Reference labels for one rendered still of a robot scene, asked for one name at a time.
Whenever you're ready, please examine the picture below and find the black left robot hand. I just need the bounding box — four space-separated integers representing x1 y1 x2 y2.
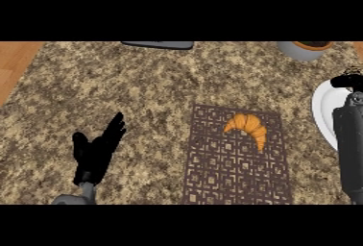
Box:
71 111 127 186

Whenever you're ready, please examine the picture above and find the orange croissant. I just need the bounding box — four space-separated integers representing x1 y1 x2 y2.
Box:
223 112 269 153

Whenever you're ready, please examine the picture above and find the white plate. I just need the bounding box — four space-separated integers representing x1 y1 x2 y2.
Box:
310 79 354 152

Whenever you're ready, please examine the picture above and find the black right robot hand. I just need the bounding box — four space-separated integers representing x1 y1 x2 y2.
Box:
329 72 363 94

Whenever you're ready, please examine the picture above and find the brown patterned placemat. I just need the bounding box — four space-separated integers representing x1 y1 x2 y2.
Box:
180 103 295 206

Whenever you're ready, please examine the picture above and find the dark grey flat object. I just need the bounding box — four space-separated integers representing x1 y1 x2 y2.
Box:
120 40 196 51

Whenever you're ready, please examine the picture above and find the grey plant pot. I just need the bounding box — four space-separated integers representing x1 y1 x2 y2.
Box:
275 40 336 62

